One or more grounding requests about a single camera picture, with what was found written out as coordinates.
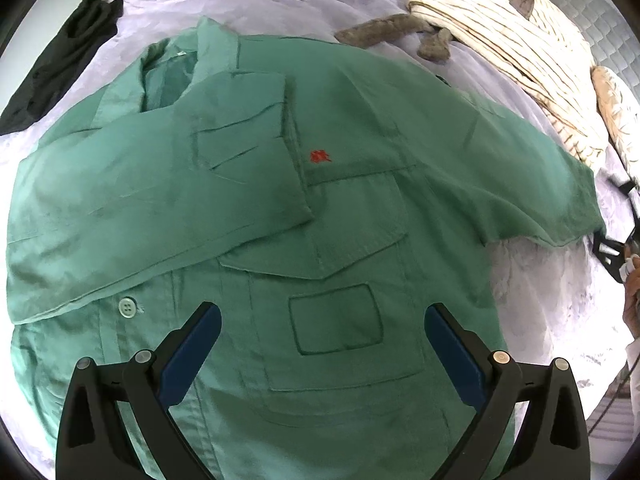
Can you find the short brown fur strip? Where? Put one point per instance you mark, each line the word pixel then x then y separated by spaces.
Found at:
pixel 436 46

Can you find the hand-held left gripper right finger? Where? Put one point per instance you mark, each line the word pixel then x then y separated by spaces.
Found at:
pixel 457 355

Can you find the person's right hand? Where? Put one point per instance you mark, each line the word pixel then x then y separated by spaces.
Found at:
pixel 632 300

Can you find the beige knitted garment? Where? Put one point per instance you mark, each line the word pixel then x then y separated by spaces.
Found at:
pixel 380 30

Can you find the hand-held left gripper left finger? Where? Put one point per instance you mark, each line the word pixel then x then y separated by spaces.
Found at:
pixel 195 355

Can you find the grey quilted mattress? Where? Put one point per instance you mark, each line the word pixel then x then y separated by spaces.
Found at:
pixel 590 15

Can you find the lavender bed sheet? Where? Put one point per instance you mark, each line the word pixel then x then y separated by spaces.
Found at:
pixel 310 5

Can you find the black cloth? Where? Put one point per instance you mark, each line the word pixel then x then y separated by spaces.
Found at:
pixel 65 55

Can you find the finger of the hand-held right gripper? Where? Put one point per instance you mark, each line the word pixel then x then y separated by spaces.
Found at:
pixel 607 250

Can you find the cream striped sweater brown trim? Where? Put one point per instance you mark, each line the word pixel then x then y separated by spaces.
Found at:
pixel 500 25

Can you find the gold patterned pillow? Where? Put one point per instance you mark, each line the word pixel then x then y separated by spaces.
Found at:
pixel 617 110

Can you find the green shirt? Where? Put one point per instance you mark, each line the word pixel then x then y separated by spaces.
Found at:
pixel 300 210

